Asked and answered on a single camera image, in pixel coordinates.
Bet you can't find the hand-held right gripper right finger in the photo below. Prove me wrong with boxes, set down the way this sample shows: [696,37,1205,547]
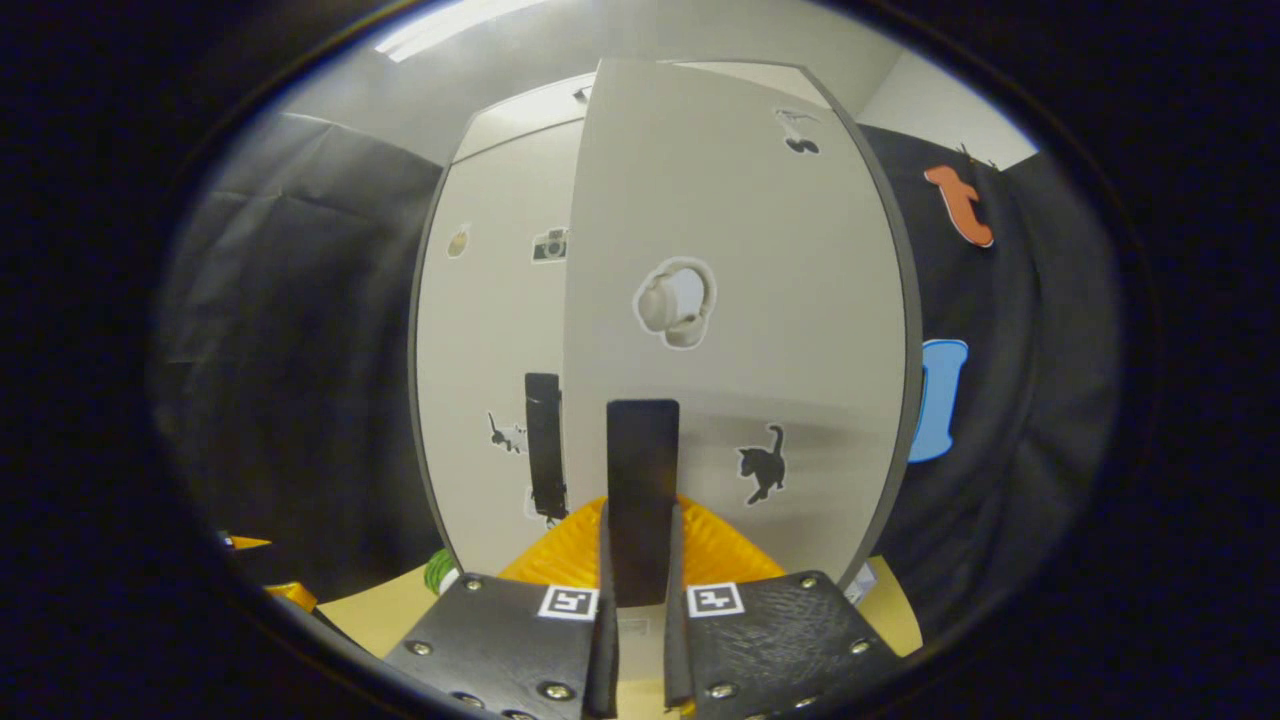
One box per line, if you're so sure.
[663,495,901,720]

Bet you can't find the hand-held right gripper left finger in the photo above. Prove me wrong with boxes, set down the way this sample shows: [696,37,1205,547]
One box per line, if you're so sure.
[383,495,619,720]

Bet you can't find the beige cabinet door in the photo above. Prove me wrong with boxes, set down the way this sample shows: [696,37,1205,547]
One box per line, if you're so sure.
[560,58,923,611]
[408,118,586,576]

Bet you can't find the black backdrop cloth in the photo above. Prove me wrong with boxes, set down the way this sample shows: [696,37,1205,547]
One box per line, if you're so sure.
[150,110,1121,641]

